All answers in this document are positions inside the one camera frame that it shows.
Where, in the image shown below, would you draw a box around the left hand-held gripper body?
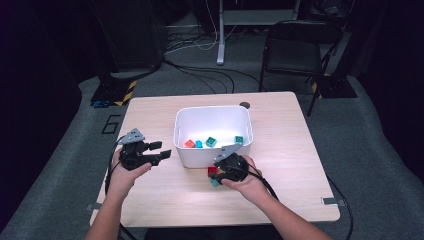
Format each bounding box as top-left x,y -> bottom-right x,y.
117,128 -> 155,172

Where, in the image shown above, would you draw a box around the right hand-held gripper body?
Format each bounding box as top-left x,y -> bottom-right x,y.
213,143 -> 251,184

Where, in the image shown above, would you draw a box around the white plastic bin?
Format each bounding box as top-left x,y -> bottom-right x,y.
172,105 -> 254,169

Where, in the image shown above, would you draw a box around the person's right hand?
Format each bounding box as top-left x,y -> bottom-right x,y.
221,155 -> 273,205

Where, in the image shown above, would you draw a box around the person's left hand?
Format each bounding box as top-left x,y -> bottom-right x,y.
106,149 -> 153,201

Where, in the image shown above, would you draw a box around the person's dark pants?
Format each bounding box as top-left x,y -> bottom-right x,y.
144,226 -> 284,240

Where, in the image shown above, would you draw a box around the black stand base yellow stripes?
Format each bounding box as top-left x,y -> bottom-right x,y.
90,79 -> 138,108

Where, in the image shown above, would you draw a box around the dark curtain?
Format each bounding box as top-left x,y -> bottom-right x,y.
0,0 -> 101,234
346,0 -> 424,181

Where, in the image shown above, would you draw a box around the black folding chair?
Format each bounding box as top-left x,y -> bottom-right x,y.
258,19 -> 344,118

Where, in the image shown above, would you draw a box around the left hand-held gripper cable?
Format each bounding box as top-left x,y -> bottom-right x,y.
104,136 -> 138,240

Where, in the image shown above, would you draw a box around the hand-held gripper cable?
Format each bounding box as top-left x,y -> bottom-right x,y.
248,169 -> 354,240
104,136 -> 138,240

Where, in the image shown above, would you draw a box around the right hand-held gripper cable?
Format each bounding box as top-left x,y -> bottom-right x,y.
248,169 -> 354,240

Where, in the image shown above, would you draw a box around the black floor cables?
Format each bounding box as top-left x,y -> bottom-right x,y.
163,58 -> 264,94

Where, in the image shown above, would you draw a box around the white floor cables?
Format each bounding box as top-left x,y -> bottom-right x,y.
164,0 -> 238,54

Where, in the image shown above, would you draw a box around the white desk frame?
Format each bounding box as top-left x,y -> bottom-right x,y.
216,0 -> 301,66

